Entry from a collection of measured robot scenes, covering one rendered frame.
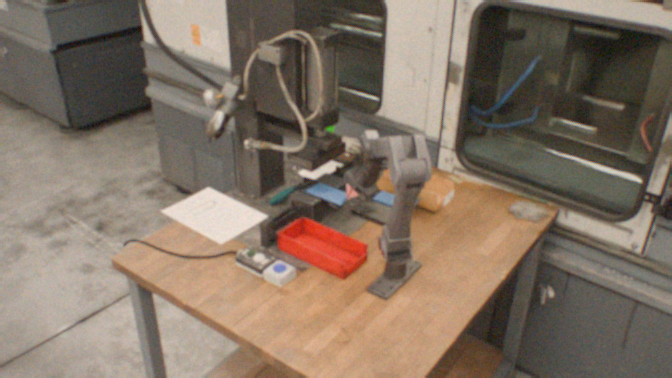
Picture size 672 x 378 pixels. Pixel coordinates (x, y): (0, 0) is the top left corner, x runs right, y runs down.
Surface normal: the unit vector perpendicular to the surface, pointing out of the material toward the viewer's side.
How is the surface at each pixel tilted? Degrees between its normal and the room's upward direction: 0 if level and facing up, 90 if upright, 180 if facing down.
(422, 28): 90
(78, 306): 0
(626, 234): 90
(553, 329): 90
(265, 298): 0
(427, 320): 0
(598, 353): 90
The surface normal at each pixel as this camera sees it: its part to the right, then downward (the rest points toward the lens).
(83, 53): 0.76, 0.33
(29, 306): 0.01, -0.87
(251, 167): -0.59, 0.40
